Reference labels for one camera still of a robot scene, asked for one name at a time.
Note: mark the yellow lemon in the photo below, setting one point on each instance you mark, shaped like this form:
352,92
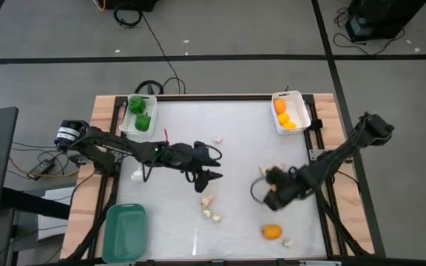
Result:
289,126
283,118

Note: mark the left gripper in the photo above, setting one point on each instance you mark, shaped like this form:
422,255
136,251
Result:
187,159

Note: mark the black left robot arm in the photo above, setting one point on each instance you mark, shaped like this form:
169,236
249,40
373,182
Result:
131,149

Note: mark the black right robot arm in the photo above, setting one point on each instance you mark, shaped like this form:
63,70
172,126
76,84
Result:
331,159

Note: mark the black clip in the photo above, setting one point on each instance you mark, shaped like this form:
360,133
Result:
316,124

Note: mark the black metal table frame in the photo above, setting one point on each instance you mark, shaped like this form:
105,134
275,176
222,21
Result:
213,98

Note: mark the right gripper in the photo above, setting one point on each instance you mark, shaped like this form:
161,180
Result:
290,183

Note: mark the black equipment case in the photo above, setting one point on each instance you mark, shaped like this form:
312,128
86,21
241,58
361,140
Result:
383,14

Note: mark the black power adapter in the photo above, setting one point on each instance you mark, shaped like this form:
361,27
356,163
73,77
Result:
42,168

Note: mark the green bell pepper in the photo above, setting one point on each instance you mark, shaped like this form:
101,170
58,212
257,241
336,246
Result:
137,104
142,122

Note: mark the green plastic basket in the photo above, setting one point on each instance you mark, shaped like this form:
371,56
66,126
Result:
124,232

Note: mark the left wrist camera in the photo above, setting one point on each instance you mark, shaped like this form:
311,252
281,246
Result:
200,148

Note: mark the black beam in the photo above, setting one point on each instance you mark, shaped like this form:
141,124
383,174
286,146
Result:
32,202

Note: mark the white sheet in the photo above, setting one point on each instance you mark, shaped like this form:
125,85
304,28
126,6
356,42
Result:
54,229

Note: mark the black box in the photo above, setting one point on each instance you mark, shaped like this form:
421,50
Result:
131,3

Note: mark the white plastic basket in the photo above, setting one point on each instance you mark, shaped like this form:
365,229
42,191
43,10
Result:
150,107
300,111

